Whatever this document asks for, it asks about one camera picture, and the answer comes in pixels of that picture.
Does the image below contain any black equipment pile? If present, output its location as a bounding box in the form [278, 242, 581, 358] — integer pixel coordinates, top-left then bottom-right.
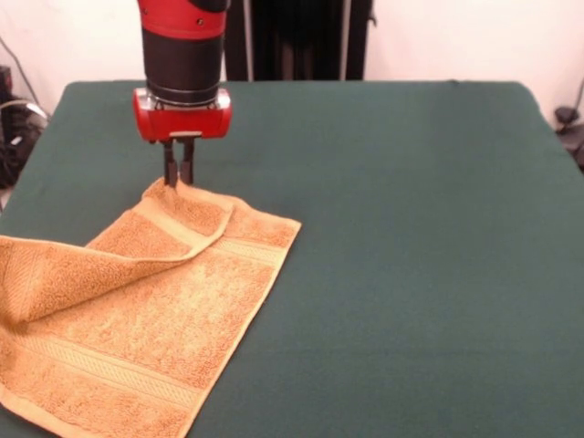
[0, 66, 50, 189]

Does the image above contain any dark green table cloth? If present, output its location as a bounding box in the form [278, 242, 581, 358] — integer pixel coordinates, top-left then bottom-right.
[0, 79, 584, 438]

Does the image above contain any tan terry towel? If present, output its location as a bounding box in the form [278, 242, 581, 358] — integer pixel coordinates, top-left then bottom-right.
[0, 176, 303, 438]

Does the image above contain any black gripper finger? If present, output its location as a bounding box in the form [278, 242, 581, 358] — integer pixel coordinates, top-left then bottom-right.
[162, 140, 180, 188]
[180, 136, 198, 186]

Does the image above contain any thin grey cable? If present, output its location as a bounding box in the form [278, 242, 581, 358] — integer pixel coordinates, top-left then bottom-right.
[0, 35, 49, 120]

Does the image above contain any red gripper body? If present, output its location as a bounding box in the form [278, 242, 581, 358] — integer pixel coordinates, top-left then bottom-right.
[131, 87, 234, 143]

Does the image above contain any black stand base foot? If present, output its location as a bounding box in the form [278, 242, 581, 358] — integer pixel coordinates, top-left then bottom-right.
[554, 105, 584, 172]

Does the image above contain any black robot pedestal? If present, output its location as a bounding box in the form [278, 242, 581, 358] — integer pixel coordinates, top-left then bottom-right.
[218, 0, 376, 82]

